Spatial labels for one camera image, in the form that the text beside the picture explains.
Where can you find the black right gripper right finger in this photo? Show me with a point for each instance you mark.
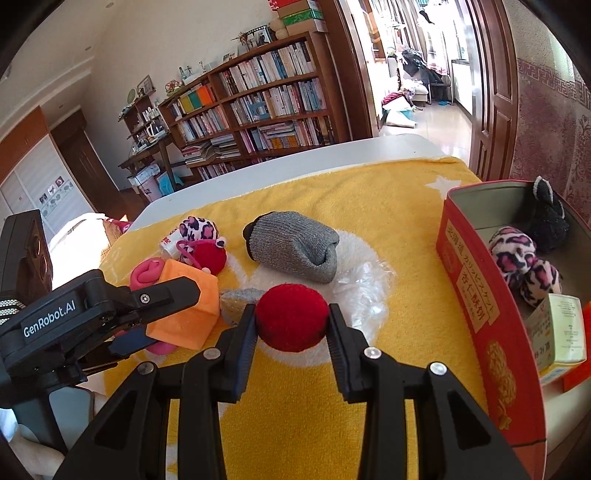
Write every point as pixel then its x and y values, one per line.
pixel 455 437

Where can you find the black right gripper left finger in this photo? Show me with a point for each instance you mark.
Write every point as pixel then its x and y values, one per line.
pixel 128 437

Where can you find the pink knotted foam tube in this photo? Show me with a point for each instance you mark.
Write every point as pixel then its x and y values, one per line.
pixel 160 348
pixel 146 273

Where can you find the orange foam cube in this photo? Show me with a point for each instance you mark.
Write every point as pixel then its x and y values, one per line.
pixel 191 327

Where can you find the green yellow small carton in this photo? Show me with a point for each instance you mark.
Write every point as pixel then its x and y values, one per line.
pixel 556 332

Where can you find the grey tan sock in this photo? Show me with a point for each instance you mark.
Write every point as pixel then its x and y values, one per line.
pixel 233 303

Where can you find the large leopard print fuzzy sock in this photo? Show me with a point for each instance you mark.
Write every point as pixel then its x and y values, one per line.
pixel 530 276

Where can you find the red round sock ball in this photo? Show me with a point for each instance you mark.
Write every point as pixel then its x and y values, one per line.
pixel 291 318

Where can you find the black fuzzy sock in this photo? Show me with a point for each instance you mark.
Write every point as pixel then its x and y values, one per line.
pixel 548 227

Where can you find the red tin box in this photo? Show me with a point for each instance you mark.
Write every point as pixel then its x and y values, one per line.
pixel 471 215

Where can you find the white wrapped tissue roll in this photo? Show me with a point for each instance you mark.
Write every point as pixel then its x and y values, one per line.
pixel 167 245

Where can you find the clear plastic bag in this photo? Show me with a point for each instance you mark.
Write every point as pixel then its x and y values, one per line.
pixel 362 294

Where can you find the small wooden side shelf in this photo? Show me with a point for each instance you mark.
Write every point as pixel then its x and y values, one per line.
pixel 148 132

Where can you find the yellow patterned towel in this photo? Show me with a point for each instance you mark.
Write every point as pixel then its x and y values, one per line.
pixel 292 423

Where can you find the grey knit sock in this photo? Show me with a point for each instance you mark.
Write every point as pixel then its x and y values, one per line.
pixel 293 244

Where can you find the brown wooden door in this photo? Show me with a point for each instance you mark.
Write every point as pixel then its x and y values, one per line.
pixel 495 118

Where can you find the purple patterned curtain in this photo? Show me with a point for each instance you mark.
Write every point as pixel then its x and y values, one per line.
pixel 553 128

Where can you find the large wooden bookshelf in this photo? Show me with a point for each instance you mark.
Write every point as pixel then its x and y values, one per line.
pixel 279 99

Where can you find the stacked gift boxes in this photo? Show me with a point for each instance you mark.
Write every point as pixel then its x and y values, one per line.
pixel 292 17

